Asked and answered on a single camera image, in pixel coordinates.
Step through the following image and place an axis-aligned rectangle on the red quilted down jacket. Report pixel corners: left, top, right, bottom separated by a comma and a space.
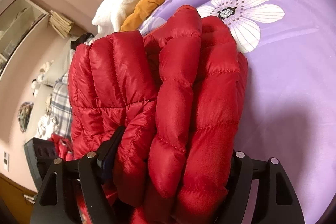
48, 4, 249, 224

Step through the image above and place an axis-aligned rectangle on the grey plaid garment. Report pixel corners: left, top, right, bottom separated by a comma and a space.
51, 72, 72, 139

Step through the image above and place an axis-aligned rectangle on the purple floral bed cover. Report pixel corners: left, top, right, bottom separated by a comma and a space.
139, 0, 335, 223

